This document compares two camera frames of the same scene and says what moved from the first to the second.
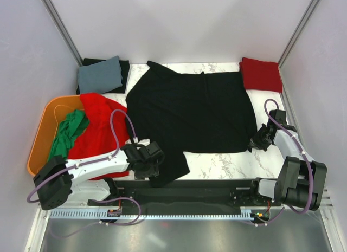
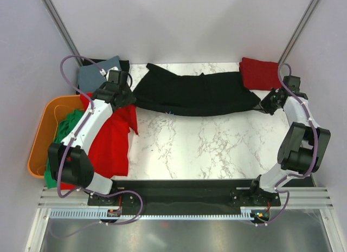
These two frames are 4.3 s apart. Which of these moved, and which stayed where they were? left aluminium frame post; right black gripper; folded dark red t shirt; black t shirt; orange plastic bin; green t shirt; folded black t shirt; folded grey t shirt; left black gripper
Moved: right black gripper; black t shirt; left black gripper
Stayed: orange plastic bin; folded dark red t shirt; folded black t shirt; folded grey t shirt; green t shirt; left aluminium frame post
